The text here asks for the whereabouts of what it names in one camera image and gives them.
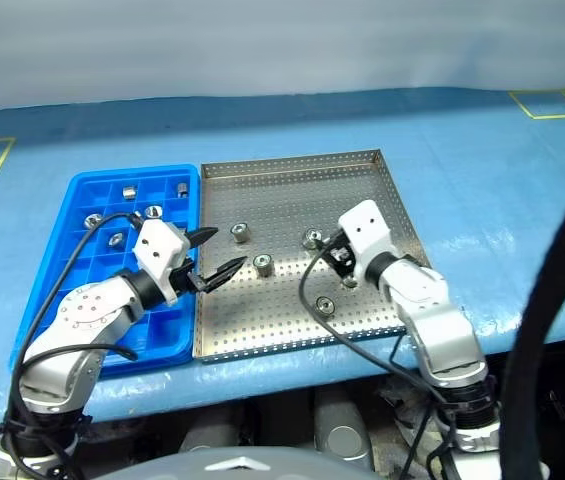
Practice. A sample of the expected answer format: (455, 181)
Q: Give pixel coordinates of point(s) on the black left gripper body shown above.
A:
(187, 281)

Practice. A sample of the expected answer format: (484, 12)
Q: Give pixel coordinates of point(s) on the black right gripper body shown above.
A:
(343, 259)

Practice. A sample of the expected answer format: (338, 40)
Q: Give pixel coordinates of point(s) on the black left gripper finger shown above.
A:
(204, 235)
(222, 275)

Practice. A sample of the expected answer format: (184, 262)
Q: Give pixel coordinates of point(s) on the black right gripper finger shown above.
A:
(338, 239)
(325, 245)

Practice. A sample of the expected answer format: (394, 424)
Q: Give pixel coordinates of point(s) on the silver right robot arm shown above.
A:
(437, 310)

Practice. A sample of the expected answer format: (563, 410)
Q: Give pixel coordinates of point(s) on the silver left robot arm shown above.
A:
(87, 310)

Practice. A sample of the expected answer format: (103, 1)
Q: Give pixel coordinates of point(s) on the blue compartment tray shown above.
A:
(162, 325)

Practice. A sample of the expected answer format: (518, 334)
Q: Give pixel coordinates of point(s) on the perforated metal tray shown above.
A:
(282, 200)

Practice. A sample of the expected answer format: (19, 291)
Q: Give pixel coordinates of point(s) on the blue table cover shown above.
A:
(462, 175)

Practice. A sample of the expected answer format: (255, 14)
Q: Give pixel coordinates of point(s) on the gray rounded housing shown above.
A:
(197, 430)
(342, 435)

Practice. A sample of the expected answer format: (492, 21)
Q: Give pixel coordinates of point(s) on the gray robot torso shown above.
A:
(242, 465)

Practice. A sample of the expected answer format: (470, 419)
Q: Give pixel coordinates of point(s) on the white backdrop sheet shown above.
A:
(262, 45)

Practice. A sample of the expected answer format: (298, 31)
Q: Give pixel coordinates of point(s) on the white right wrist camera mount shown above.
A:
(367, 225)

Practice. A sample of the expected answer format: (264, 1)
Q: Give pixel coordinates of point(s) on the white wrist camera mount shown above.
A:
(159, 245)
(367, 225)

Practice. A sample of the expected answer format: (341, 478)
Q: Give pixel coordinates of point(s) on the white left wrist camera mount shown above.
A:
(159, 245)

